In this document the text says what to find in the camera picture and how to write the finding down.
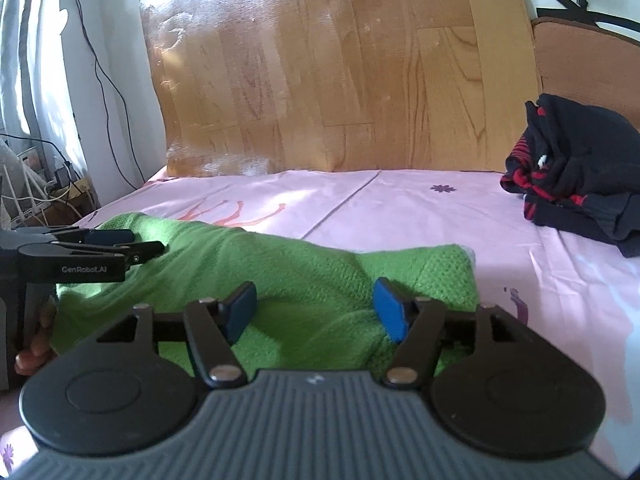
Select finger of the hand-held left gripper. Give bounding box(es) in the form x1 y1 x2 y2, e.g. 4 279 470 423
10 227 136 250
115 241 166 266

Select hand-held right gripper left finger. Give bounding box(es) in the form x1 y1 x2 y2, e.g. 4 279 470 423
97 281 258 388

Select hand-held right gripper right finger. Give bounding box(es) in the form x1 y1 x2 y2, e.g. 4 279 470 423
372 277 533 388

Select green and navy knit sweater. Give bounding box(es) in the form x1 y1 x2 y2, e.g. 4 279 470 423
52 212 480 378

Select folded navy and red clothes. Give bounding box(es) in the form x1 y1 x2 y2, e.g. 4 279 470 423
501 92 640 258

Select person's left hand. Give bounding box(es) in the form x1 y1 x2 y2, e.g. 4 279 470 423
14 300 60 377

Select pink printed bedsheet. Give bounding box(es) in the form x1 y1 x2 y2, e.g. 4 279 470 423
0 167 640 480

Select light grey curtain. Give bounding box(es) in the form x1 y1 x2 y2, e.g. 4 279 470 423
0 0 101 201

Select wood grain board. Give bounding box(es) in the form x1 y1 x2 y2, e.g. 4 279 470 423
136 0 543 178

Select brown mesh cushion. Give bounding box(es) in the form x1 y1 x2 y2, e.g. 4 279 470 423
530 16 640 128

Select white router with cables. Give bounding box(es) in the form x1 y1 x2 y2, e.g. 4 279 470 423
0 147 53 228

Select thin dark cable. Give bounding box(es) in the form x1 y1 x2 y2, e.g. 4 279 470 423
59 0 147 190

